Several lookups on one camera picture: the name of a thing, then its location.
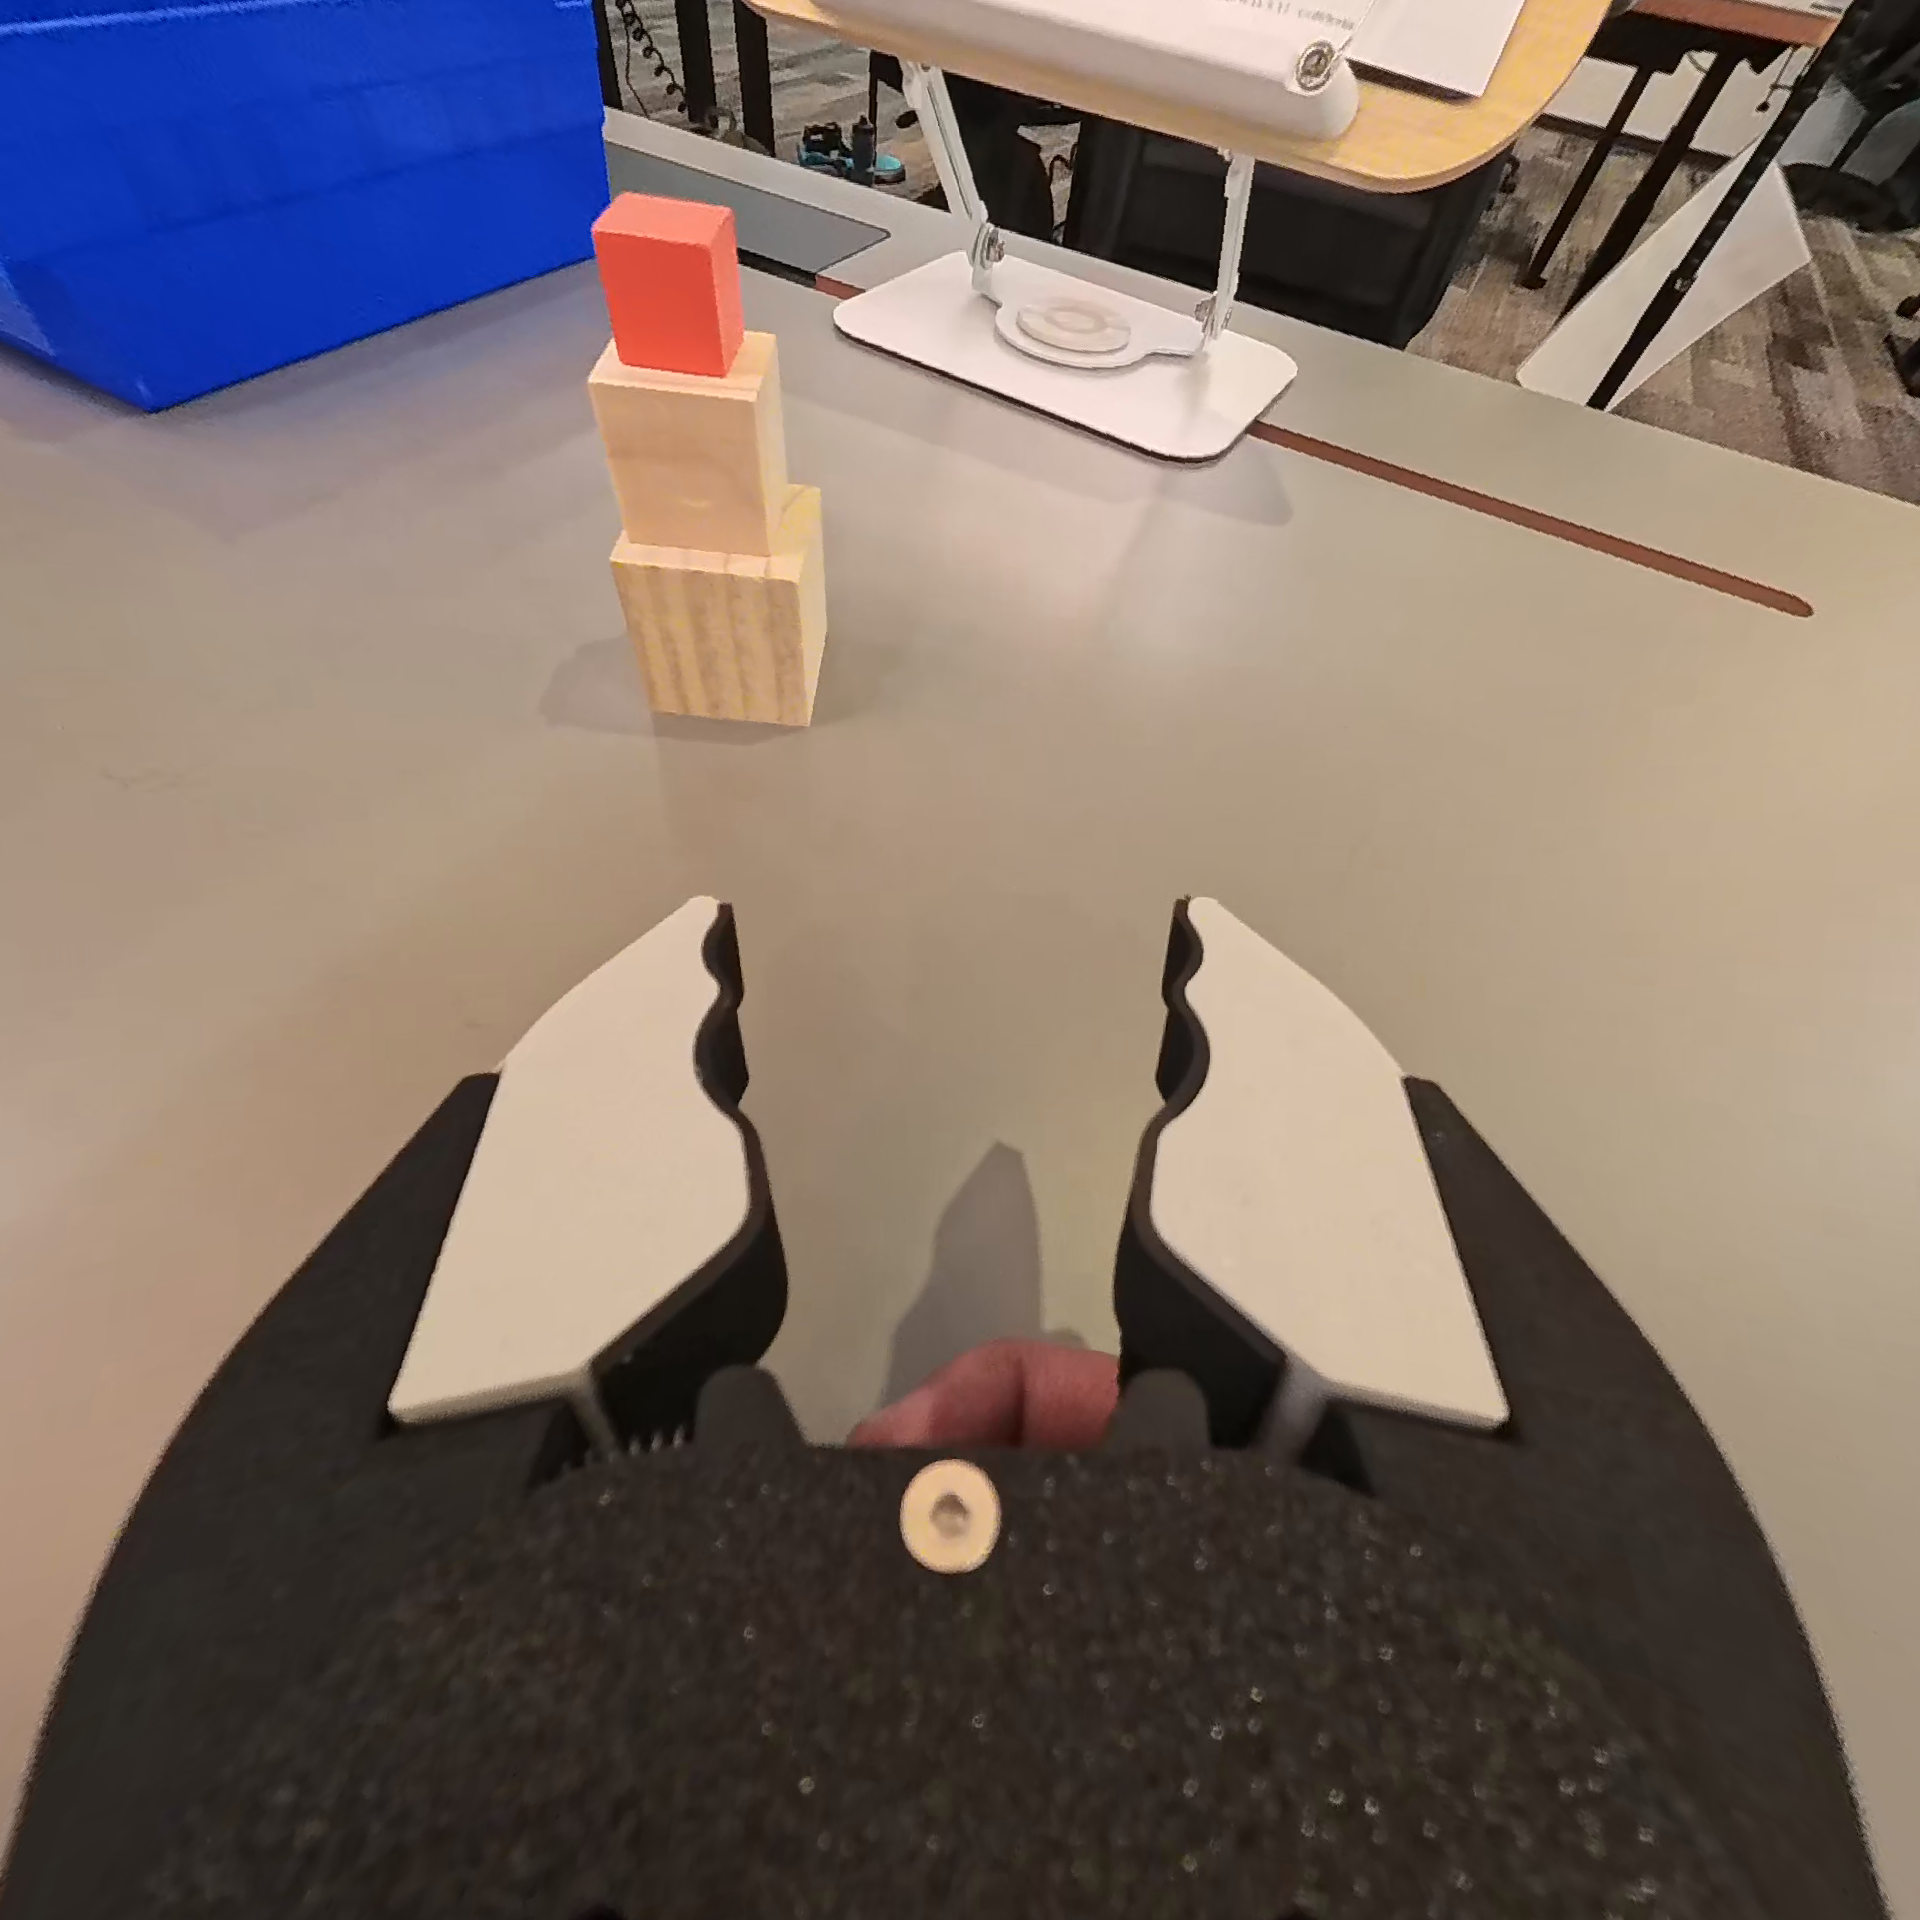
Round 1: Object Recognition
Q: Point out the medium wooden cube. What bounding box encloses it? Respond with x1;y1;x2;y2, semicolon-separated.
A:
584;332;798;560

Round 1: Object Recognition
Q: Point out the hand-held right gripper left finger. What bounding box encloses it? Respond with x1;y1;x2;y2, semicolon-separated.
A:
390;896;788;1436

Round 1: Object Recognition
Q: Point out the black office chair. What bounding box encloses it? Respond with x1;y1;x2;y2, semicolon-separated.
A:
1036;92;1532;348

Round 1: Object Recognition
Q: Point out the red wooden cube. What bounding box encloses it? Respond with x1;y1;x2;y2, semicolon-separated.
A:
591;197;743;380

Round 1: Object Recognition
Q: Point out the blue plastic bin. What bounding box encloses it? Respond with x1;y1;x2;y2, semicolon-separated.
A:
0;0;615;414

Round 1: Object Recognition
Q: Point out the white instruction sheet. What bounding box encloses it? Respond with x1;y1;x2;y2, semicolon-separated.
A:
1350;0;1532;98

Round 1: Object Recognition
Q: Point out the white slanted panel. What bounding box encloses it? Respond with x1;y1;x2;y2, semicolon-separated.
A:
1515;158;1817;407

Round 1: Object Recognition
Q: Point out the large wooden cube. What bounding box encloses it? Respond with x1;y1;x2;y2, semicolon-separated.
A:
609;486;830;728

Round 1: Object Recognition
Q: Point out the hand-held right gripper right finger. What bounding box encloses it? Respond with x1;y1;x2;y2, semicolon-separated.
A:
1117;896;1510;1442

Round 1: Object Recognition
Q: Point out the wooden display board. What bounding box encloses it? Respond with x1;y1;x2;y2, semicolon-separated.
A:
752;0;1613;197

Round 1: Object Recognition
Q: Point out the white folding stand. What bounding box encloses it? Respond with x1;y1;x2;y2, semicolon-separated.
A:
835;0;1357;462

